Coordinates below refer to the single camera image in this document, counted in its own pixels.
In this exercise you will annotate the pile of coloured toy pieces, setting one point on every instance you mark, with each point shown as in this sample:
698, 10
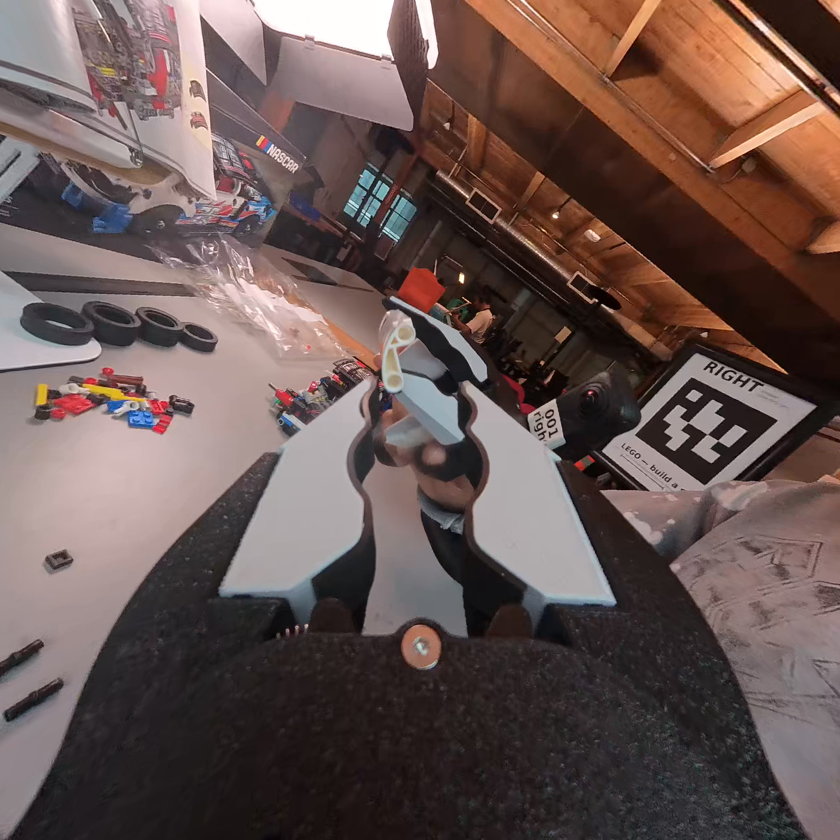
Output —
111, 400

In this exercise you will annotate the metal ventilation duct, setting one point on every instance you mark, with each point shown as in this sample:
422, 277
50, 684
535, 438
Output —
518, 236

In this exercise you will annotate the clear plastic bags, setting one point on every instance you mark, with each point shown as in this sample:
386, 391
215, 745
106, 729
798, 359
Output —
262, 302

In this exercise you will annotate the black framed marker sign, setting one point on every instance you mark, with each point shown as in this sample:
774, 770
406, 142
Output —
709, 426

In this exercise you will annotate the person's right forearm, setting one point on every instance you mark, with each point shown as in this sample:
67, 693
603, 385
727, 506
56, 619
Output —
443, 515

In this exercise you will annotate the person's torso in grey sweatshirt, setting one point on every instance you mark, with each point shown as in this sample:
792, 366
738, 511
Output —
774, 590

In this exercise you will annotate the white softbox light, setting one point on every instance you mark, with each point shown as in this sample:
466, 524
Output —
341, 65

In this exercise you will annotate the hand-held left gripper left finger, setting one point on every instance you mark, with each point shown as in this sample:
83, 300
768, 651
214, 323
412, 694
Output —
295, 525

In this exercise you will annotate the small black square toy piece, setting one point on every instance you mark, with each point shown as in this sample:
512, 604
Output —
58, 559

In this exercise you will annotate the white instruction sheet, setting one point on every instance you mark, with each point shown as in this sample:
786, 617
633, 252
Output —
39, 39

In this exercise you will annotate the pile of toy connector pins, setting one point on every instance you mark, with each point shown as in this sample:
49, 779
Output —
33, 699

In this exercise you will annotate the grey desk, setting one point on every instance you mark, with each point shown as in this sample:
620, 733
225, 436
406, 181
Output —
164, 499

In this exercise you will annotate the white toy beam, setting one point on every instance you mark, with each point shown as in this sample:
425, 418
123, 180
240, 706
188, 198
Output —
394, 354

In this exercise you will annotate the red office chair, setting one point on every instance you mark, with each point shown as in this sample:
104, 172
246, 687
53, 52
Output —
512, 394

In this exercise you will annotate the partly built toy car model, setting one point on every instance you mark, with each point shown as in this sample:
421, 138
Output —
315, 400

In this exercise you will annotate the white booklet stand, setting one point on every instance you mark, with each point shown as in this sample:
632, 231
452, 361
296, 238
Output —
39, 341

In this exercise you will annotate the person's right hand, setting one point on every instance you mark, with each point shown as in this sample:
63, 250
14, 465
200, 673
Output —
439, 485

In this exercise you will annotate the orange plastic bin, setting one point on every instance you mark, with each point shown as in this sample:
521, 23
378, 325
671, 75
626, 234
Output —
420, 289

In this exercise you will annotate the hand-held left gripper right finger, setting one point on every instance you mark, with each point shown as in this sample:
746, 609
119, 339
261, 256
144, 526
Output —
544, 531

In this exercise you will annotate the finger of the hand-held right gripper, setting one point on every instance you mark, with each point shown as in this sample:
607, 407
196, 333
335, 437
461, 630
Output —
433, 407
459, 354

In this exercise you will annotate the instruction booklet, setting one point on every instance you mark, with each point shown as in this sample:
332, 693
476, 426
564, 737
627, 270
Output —
144, 65

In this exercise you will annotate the paned window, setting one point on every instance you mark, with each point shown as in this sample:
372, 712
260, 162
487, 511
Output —
380, 207

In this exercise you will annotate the toy car set box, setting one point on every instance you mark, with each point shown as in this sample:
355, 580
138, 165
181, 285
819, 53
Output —
229, 197

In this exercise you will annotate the black toy tyre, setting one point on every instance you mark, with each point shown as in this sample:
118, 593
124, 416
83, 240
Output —
159, 327
198, 337
111, 323
56, 325

